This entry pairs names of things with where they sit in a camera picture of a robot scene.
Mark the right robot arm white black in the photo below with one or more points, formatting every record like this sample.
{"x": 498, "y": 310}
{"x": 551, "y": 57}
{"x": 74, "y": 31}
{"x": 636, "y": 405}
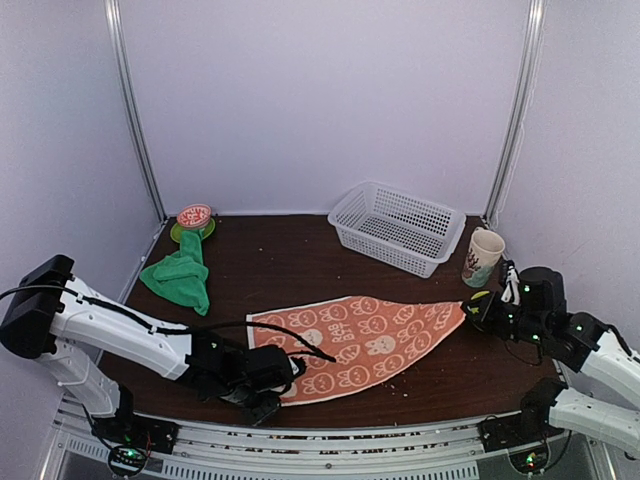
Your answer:
{"x": 532, "y": 308}

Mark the orange rabbit pattern towel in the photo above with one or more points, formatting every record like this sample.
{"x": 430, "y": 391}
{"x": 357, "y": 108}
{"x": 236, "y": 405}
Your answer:
{"x": 352, "y": 343}

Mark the left aluminium frame post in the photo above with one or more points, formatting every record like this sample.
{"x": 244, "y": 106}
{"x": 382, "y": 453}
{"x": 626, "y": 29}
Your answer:
{"x": 133, "y": 118}

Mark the aluminium front rail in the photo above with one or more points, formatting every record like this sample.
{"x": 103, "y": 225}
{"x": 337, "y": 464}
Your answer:
{"x": 441, "y": 450}

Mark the green saucer plate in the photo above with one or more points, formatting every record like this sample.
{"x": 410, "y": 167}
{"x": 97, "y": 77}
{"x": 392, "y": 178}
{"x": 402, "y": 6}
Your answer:
{"x": 177, "y": 231}

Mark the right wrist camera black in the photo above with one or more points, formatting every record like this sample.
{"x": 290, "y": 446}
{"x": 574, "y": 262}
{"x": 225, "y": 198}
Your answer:
{"x": 509, "y": 281}

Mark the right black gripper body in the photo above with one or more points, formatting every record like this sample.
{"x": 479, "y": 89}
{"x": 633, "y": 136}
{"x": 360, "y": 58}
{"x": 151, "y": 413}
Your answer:
{"x": 505, "y": 326}

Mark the green microfiber towel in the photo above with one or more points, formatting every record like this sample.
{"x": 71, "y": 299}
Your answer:
{"x": 181, "y": 277}

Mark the right aluminium frame post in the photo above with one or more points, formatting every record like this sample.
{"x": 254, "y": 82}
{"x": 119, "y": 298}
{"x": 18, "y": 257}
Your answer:
{"x": 524, "y": 89}

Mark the red patterned small bowl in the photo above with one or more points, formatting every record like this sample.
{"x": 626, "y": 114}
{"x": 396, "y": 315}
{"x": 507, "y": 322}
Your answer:
{"x": 195, "y": 217}

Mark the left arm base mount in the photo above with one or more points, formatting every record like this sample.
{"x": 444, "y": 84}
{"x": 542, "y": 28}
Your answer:
{"x": 130, "y": 449}

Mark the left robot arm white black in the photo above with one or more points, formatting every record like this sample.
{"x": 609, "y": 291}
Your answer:
{"x": 53, "y": 312}

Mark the ceramic mug floral pattern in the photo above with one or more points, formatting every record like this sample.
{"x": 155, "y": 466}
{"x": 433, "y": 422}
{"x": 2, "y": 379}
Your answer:
{"x": 484, "y": 251}

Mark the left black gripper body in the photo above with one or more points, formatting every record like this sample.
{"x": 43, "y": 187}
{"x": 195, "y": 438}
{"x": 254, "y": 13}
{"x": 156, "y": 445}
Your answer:
{"x": 241, "y": 395}

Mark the lime green bowl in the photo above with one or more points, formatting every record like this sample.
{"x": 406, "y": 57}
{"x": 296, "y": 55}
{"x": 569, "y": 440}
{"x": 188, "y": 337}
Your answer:
{"x": 480, "y": 295}

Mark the white plastic mesh basket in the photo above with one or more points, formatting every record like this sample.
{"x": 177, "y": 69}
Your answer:
{"x": 397, "y": 228}

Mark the aluminium frame post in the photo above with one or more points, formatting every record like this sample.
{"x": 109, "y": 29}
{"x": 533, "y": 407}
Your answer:
{"x": 133, "y": 118}
{"x": 524, "y": 89}

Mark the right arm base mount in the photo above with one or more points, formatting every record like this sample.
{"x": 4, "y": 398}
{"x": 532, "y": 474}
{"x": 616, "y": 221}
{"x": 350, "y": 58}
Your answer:
{"x": 528, "y": 447}

